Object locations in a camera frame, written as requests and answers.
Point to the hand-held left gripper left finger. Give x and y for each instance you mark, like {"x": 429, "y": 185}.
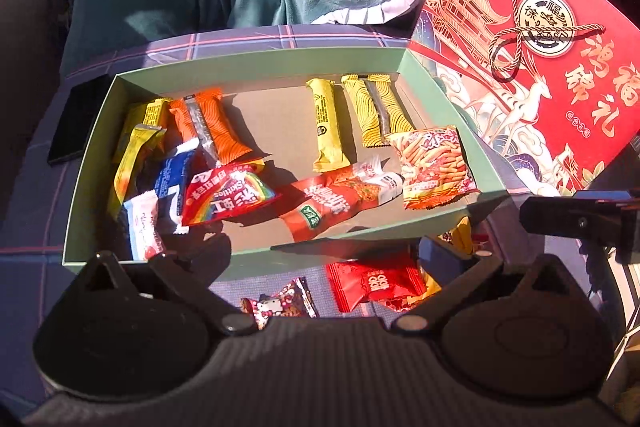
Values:
{"x": 200, "y": 294}

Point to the blue white snack packet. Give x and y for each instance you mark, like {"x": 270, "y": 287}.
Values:
{"x": 172, "y": 187}

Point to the red white-print snack packet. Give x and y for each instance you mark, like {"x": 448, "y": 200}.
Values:
{"x": 370, "y": 282}

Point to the patterned cartoon candy packet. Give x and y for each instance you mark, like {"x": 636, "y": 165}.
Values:
{"x": 285, "y": 304}

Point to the yellow cartoon snack packet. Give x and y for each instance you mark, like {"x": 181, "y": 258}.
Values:
{"x": 460, "y": 234}

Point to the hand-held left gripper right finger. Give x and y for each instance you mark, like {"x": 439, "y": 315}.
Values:
{"x": 442, "y": 259}

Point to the yellow bar snack packet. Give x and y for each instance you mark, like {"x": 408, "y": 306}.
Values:
{"x": 327, "y": 127}

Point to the red rainbow candy packet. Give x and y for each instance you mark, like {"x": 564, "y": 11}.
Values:
{"x": 225, "y": 197}

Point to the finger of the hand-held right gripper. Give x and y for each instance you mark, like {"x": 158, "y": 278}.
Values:
{"x": 555, "y": 214}

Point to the orange stick snack packet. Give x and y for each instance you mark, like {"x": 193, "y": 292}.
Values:
{"x": 432, "y": 167}

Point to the orange wavy snack packet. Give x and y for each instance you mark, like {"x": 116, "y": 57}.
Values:
{"x": 220, "y": 127}

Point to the white pink candy packet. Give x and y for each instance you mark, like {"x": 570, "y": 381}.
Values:
{"x": 145, "y": 227}

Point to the orange-red green-label snack packet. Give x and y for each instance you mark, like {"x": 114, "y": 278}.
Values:
{"x": 325, "y": 207}

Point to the black smartphone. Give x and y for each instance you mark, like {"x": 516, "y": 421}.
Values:
{"x": 75, "y": 122}

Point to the green cardboard box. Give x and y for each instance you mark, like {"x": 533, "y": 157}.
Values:
{"x": 280, "y": 127}

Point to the yellow text-print snack packet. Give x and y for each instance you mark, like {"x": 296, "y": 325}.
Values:
{"x": 132, "y": 162}

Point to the gold foil candy wrapper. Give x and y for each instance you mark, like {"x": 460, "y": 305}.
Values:
{"x": 431, "y": 289}

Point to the yellow wavy snack packet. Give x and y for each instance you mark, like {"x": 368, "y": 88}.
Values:
{"x": 385, "y": 112}

